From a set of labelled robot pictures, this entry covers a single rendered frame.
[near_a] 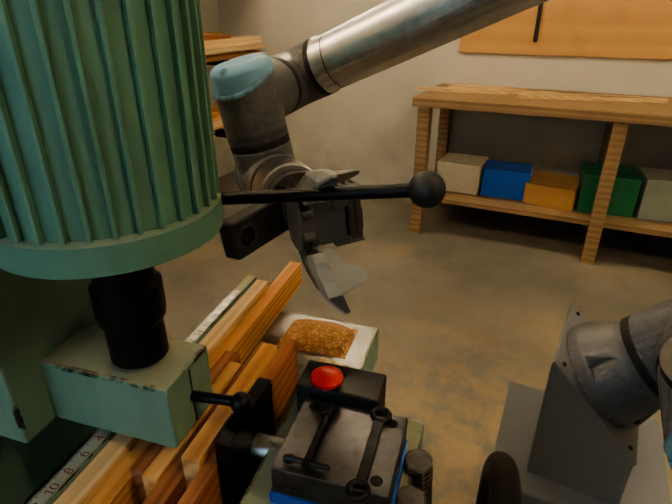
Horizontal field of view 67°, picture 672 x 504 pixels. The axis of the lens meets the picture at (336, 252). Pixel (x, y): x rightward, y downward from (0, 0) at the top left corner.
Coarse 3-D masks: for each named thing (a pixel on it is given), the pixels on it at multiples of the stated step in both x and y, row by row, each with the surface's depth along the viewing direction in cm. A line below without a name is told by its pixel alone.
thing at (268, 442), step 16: (256, 384) 50; (256, 400) 48; (272, 400) 51; (240, 416) 46; (256, 416) 48; (272, 416) 52; (224, 432) 44; (240, 432) 44; (256, 432) 48; (272, 432) 52; (224, 448) 43; (240, 448) 45; (256, 448) 47; (272, 448) 47; (224, 464) 44; (240, 464) 45; (256, 464) 49; (224, 480) 45; (240, 480) 46; (224, 496) 46; (240, 496) 46
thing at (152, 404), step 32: (64, 352) 48; (96, 352) 48; (192, 352) 48; (64, 384) 47; (96, 384) 45; (128, 384) 44; (160, 384) 44; (192, 384) 47; (64, 416) 49; (96, 416) 47; (128, 416) 46; (160, 416) 45; (192, 416) 48
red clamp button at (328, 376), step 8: (320, 368) 47; (328, 368) 47; (336, 368) 47; (312, 376) 46; (320, 376) 46; (328, 376) 46; (336, 376) 46; (320, 384) 45; (328, 384) 45; (336, 384) 46
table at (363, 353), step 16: (288, 320) 76; (320, 320) 76; (272, 336) 73; (368, 336) 73; (304, 352) 69; (352, 352) 69; (368, 352) 70; (304, 368) 66; (368, 368) 71; (288, 400) 61
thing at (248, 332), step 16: (288, 272) 82; (272, 288) 77; (288, 288) 80; (256, 304) 73; (272, 304) 75; (256, 320) 70; (272, 320) 75; (240, 336) 66; (256, 336) 70; (240, 352) 66; (128, 464) 48; (112, 480) 46; (128, 480) 46; (96, 496) 45; (112, 496) 45; (128, 496) 46
